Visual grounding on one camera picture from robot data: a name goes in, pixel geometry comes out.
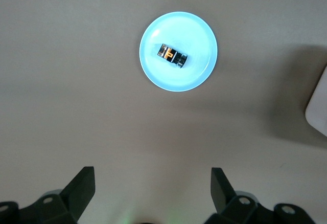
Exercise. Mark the light blue round plate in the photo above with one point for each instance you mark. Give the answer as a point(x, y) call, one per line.
point(189, 29)

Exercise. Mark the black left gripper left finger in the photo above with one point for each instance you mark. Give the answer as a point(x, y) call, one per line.
point(76, 190)

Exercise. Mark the white lidded container grey clips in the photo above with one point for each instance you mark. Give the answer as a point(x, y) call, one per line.
point(319, 106)

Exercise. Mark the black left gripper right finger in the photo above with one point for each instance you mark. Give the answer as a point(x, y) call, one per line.
point(222, 193)

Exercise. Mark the brown table mat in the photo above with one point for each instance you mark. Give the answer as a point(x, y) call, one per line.
point(64, 80)

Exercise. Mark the black and orange push-button switch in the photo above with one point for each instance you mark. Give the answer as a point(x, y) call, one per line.
point(170, 54)

